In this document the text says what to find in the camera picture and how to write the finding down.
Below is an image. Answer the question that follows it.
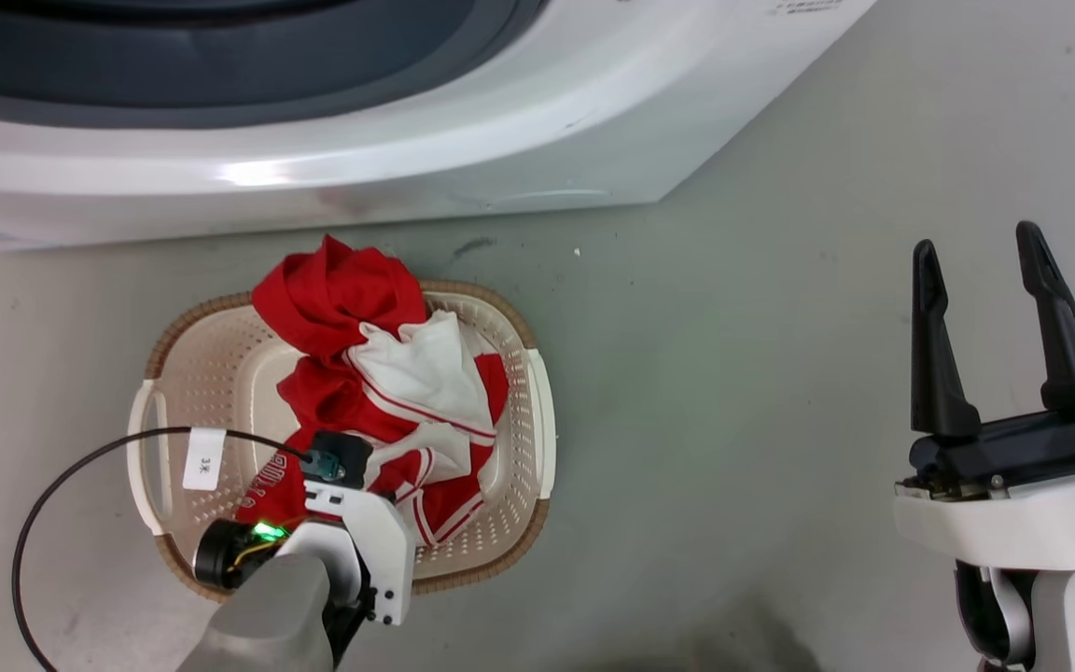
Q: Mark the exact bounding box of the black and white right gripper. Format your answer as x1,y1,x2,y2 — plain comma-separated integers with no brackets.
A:
894,221,1075,572

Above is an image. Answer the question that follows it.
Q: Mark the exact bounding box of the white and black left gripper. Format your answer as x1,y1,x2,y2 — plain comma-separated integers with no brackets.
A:
194,481,415,626

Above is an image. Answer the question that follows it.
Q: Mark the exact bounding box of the red and white garment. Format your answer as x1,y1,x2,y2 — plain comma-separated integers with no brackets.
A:
237,233,510,547

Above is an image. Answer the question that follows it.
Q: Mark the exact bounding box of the cream perforated laundry basket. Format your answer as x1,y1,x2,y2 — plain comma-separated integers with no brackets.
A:
127,278,557,598

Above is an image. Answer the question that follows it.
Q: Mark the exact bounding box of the white front-load washing machine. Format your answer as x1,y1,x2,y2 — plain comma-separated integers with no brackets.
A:
0,0,879,251

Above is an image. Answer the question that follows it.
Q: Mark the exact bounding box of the white cable tag label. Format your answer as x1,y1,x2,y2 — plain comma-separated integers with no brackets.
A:
182,427,227,492

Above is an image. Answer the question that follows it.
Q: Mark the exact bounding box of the thin black cable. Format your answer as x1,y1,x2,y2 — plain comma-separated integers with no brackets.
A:
13,427,314,672

